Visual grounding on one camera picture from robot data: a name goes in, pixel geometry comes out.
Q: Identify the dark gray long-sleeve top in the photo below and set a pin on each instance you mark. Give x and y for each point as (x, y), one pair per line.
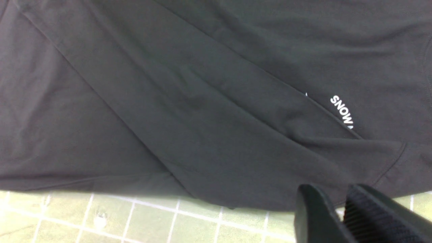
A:
(233, 102)

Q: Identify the green grid-pattern table mat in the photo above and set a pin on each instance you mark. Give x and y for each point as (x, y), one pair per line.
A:
(61, 217)

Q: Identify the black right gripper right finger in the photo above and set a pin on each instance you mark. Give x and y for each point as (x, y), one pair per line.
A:
(372, 217)

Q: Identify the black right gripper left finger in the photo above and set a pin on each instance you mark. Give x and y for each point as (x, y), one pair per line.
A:
(316, 220)

